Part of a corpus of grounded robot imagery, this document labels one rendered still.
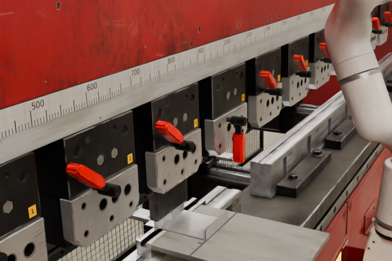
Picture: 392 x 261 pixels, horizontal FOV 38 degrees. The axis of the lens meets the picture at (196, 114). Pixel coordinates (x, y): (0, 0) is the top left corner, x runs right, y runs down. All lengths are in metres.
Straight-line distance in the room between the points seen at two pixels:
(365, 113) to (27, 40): 0.76
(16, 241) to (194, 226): 0.43
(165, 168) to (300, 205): 0.57
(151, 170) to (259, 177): 0.57
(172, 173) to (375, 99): 0.48
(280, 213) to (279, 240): 0.38
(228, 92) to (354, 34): 0.29
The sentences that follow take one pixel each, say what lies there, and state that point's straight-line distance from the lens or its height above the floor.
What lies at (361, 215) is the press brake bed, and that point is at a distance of 1.95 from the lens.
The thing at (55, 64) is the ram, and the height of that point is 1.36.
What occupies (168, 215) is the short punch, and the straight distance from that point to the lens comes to 1.07.
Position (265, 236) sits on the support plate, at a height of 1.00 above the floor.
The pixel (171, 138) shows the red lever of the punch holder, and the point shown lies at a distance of 0.89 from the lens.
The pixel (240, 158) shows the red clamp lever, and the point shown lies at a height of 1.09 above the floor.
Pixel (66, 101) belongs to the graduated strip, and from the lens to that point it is 0.74.
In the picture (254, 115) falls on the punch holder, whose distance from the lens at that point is 1.26.
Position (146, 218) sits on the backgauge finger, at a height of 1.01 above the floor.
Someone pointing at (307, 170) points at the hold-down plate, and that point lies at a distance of 1.57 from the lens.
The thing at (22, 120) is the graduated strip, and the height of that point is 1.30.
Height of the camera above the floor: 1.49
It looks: 16 degrees down
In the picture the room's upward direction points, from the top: 2 degrees counter-clockwise
